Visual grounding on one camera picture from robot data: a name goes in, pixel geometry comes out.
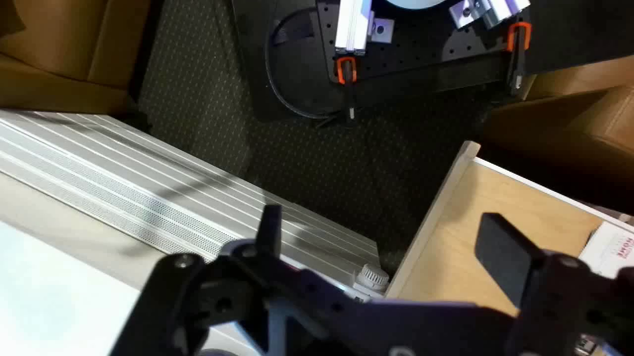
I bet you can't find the black cable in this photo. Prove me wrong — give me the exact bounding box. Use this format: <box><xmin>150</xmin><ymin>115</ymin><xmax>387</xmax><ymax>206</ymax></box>
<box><xmin>263</xmin><ymin>6</ymin><xmax>352</xmax><ymax>125</ymax></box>

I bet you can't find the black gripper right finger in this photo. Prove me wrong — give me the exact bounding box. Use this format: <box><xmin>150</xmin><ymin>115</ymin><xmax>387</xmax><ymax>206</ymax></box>
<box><xmin>473</xmin><ymin>212</ymin><xmax>550</xmax><ymax>311</ymax></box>

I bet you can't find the white ribbed radiator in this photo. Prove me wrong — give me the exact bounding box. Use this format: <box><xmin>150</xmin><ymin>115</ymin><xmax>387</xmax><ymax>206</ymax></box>
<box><xmin>0</xmin><ymin>109</ymin><xmax>391</xmax><ymax>303</ymax></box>

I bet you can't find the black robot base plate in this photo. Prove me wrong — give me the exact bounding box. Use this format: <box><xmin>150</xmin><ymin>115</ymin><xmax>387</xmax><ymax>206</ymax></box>
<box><xmin>229</xmin><ymin>0</ymin><xmax>532</xmax><ymax>123</ymax></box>

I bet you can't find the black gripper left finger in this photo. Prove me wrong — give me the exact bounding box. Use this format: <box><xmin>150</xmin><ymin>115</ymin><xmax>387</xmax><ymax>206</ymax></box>
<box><xmin>259</xmin><ymin>202</ymin><xmax>284</xmax><ymax>267</ymax></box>

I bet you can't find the white paper with red print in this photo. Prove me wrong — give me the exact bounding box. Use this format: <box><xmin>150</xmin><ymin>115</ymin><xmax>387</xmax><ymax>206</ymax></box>
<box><xmin>576</xmin><ymin>220</ymin><xmax>634</xmax><ymax>281</ymax></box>

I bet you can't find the orange black clamp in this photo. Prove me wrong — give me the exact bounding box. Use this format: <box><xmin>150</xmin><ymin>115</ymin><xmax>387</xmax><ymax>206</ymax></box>
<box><xmin>504</xmin><ymin>20</ymin><xmax>534</xmax><ymax>95</ymax></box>
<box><xmin>332</xmin><ymin>54</ymin><xmax>360</xmax><ymax>123</ymax></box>

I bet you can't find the white window sill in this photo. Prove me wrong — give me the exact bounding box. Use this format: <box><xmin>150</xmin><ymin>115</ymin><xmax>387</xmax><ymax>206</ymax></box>
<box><xmin>0</xmin><ymin>172</ymin><xmax>223</xmax><ymax>356</ymax></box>

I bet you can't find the silver metal bracket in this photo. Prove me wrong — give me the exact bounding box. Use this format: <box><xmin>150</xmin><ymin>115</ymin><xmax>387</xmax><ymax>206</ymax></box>
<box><xmin>447</xmin><ymin>0</ymin><xmax>532</xmax><ymax>32</ymax></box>
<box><xmin>332</xmin><ymin>0</ymin><xmax>395</xmax><ymax>54</ymax></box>

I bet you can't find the wooden pullout table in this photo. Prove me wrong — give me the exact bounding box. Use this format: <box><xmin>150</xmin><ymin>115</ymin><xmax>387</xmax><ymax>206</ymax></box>
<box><xmin>384</xmin><ymin>139</ymin><xmax>634</xmax><ymax>321</ymax></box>

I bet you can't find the brown cardboard box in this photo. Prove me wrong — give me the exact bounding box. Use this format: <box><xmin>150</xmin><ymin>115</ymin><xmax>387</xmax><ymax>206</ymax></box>
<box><xmin>0</xmin><ymin>0</ymin><xmax>154</xmax><ymax>115</ymax></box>

